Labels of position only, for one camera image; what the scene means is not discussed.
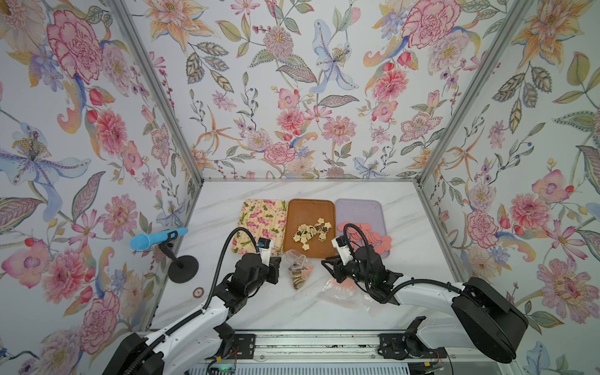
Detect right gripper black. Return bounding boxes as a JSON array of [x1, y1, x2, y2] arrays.
[[321, 254, 375, 288]]

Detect bag of cream cookies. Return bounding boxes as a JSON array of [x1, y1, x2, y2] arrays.
[[318, 279, 370, 309]]

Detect bag of brown cookies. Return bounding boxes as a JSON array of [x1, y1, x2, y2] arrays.
[[282, 250, 314, 291]]

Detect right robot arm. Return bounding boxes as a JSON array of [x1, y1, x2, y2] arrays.
[[321, 246, 528, 363]]

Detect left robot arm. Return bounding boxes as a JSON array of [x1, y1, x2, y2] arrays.
[[103, 253, 281, 374]]

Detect pile of pink cookies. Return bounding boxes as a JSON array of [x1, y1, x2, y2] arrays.
[[347, 223, 392, 256]]

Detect pile of cream star cookies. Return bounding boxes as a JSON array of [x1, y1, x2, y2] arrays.
[[292, 218, 332, 252]]

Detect floral pattern tray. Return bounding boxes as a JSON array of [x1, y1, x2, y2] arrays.
[[237, 198, 288, 256]]

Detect lilac plastic tray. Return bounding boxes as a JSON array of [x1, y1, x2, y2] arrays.
[[334, 198, 390, 259]]

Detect black microphone stand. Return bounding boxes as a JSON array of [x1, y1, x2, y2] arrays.
[[159, 242, 199, 284]]

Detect brown wooden tray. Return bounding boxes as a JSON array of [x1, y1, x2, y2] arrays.
[[283, 198, 336, 259]]

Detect blue microphone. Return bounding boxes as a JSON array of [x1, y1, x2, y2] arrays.
[[129, 227, 188, 252]]

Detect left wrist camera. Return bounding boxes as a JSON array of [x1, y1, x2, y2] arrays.
[[257, 237, 272, 266]]

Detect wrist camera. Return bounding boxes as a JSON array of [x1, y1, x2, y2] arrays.
[[257, 237, 272, 266], [331, 235, 354, 266]]

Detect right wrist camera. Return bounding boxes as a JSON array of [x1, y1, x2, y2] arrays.
[[331, 235, 354, 266]]

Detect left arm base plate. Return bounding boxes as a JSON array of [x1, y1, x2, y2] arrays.
[[199, 334, 257, 360]]

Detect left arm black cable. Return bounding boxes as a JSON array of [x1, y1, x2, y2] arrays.
[[121, 227, 259, 375]]

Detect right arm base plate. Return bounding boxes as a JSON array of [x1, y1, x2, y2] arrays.
[[377, 316, 448, 360]]

